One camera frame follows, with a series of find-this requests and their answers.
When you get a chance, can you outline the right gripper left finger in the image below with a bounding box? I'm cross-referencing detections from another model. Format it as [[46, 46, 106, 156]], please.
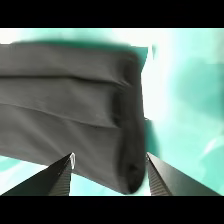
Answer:
[[0, 152, 77, 197]]

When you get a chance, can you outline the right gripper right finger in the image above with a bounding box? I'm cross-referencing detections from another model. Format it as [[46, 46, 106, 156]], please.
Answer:
[[145, 151, 222, 197]]

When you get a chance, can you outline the grey garment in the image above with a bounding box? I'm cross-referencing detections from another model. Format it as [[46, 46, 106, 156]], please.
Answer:
[[0, 41, 148, 196]]

